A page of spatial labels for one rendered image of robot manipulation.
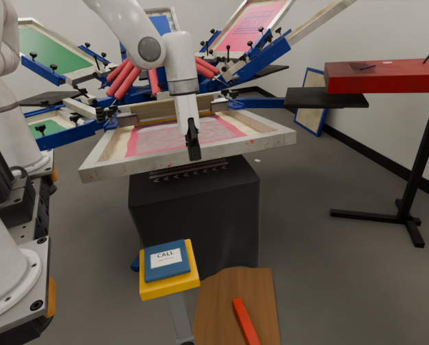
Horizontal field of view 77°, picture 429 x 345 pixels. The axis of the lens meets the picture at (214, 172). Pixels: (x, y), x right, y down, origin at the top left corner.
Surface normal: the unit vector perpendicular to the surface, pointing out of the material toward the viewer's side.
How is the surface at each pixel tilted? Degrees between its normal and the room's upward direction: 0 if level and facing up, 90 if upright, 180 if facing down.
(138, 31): 79
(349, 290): 0
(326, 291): 0
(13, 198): 0
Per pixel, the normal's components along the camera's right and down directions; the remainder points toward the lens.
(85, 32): 0.23, 0.47
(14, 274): 0.99, -0.03
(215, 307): -0.08, -0.86
